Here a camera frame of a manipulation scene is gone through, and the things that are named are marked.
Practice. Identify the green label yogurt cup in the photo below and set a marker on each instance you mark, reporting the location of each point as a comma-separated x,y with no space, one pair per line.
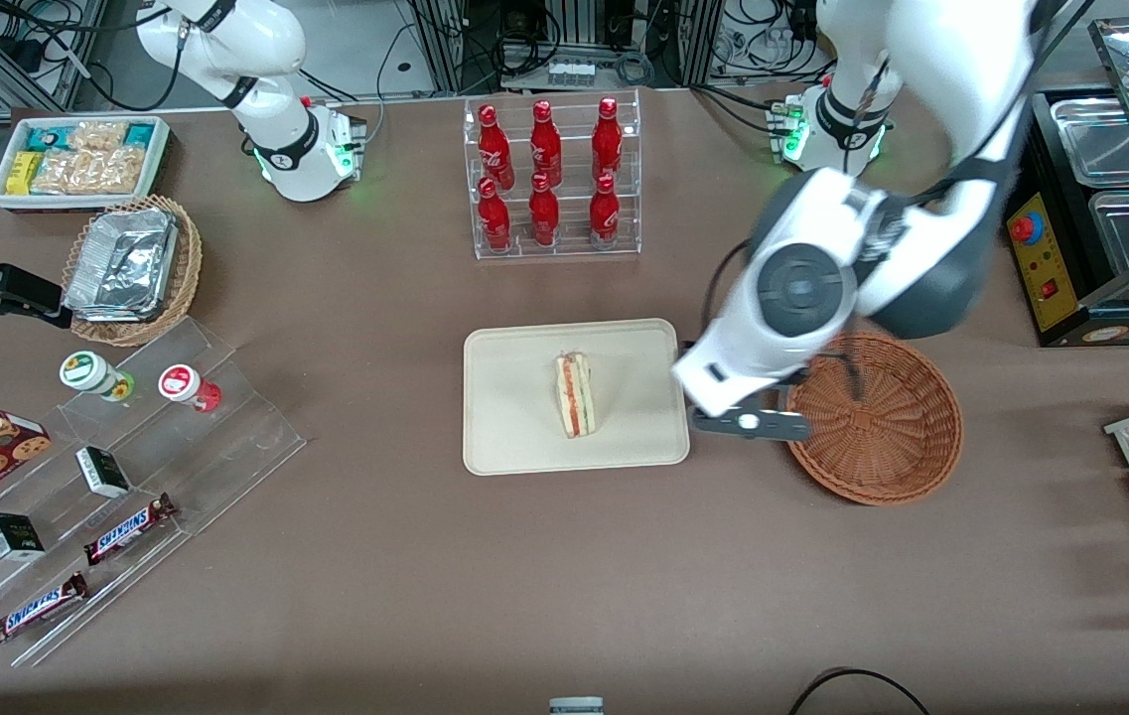
87,371

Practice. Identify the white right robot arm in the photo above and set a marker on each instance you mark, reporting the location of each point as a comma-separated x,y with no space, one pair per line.
256,50

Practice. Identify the beige plastic tray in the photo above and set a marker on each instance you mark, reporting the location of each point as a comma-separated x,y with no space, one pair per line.
514,397

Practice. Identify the clear acrylic stepped stand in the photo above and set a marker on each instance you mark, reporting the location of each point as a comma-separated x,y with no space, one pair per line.
226,447

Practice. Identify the clear acrylic bottle rack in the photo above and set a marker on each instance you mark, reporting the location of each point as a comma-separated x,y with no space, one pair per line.
569,248

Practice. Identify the aluminium frame shelf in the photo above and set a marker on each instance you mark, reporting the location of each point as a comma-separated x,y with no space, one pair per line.
18,40

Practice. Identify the brown Snickers bar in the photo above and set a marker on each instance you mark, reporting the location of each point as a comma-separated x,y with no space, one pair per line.
127,529
36,609

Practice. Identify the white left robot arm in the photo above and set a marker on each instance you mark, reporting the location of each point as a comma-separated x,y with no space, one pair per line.
921,99

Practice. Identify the white power strip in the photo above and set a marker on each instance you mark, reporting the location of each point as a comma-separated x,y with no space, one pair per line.
571,73

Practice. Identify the oval wicker basket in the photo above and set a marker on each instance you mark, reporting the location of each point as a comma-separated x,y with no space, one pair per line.
185,263

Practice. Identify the red rocker switch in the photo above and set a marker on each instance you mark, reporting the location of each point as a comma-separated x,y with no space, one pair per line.
1051,290

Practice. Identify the small grey device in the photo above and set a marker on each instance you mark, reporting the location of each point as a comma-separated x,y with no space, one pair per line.
576,706

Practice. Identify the triangle sandwich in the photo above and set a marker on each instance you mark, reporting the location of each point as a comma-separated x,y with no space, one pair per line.
574,395

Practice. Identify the red label yogurt cup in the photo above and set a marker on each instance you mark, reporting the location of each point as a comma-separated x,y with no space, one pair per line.
182,383

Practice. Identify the clear bag of crackers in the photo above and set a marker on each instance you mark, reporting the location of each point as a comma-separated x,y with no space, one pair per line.
97,135
92,172

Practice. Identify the white snack bin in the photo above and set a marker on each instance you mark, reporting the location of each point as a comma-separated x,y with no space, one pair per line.
159,159

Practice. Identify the small black carton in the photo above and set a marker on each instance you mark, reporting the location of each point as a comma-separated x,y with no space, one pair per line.
13,536
103,472

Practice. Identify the teal snack pack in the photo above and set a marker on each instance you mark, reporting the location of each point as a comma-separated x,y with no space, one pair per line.
46,138
140,134

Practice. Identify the black hot food display case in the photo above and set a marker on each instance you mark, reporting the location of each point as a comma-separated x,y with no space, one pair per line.
1046,258

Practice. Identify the stack of foil containers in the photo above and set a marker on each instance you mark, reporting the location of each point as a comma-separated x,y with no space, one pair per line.
122,263

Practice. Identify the round brown wicker basket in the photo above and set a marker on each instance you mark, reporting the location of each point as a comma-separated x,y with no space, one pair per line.
882,437

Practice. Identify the red cola bottle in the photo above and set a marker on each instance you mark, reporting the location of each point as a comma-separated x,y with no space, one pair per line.
494,220
607,141
544,216
605,214
545,147
495,149

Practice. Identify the yellow snack pack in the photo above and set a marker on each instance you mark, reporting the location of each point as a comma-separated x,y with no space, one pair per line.
23,173

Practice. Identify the red knob button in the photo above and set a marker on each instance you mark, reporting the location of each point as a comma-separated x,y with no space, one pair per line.
1025,228

